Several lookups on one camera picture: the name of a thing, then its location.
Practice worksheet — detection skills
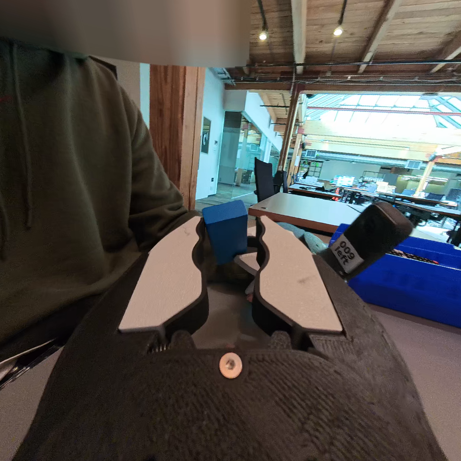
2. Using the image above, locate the row of office desks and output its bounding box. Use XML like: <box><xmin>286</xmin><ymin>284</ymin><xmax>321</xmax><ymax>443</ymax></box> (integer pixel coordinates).
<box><xmin>288</xmin><ymin>173</ymin><xmax>461</xmax><ymax>235</ymax></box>

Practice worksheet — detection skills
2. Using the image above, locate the brown steel post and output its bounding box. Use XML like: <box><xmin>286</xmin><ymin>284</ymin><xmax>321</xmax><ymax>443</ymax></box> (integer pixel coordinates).
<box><xmin>278</xmin><ymin>85</ymin><xmax>302</xmax><ymax>171</ymax></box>

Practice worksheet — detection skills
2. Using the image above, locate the wooden pillar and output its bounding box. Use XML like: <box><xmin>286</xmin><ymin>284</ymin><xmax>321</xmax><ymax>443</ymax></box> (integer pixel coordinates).
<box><xmin>149</xmin><ymin>65</ymin><xmax>206</xmax><ymax>211</ymax></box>

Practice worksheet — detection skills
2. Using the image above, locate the wood edged grey table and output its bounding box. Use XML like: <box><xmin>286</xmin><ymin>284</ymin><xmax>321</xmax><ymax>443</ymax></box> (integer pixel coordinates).
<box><xmin>249</xmin><ymin>192</ymin><xmax>366</xmax><ymax>234</ymax></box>

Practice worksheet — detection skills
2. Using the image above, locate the framed dark wall picture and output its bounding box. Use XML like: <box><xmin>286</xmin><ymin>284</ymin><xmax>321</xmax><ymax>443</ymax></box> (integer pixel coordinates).
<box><xmin>200</xmin><ymin>116</ymin><xmax>212</xmax><ymax>155</ymax></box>

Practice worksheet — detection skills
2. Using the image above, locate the black orange braided cord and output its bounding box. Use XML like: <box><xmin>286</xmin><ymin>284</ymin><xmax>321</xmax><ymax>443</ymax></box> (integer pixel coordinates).
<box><xmin>390</xmin><ymin>248</ymin><xmax>441</xmax><ymax>266</ymax></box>

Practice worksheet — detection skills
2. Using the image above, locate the blue plastic bin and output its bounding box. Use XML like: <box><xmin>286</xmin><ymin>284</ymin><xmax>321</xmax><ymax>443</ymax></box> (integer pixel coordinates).
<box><xmin>329</xmin><ymin>223</ymin><xmax>461</xmax><ymax>329</ymax></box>

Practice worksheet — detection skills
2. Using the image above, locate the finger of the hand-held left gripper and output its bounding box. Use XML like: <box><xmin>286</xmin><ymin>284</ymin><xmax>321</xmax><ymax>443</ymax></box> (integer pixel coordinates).
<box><xmin>233</xmin><ymin>251</ymin><xmax>261</xmax><ymax>276</ymax></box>

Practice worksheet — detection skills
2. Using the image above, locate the person's olive hoodie torso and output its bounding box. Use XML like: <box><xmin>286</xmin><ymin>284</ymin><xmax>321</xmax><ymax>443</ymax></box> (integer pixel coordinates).
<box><xmin>0</xmin><ymin>38</ymin><xmax>202</xmax><ymax>361</ymax></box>

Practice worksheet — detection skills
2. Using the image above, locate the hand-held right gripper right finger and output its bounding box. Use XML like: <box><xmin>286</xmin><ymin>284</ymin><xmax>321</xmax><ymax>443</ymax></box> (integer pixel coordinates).
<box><xmin>251</xmin><ymin>215</ymin><xmax>343</xmax><ymax>334</ymax></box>

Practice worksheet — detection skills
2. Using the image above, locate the blue wooden block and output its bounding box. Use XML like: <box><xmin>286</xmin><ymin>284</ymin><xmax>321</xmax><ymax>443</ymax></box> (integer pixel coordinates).
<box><xmin>202</xmin><ymin>200</ymin><xmax>249</xmax><ymax>266</ymax></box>

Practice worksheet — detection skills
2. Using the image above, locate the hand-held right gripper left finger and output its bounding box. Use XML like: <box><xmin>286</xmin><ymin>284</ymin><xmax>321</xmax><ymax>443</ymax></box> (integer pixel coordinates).
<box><xmin>118</xmin><ymin>216</ymin><xmax>209</xmax><ymax>334</ymax></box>

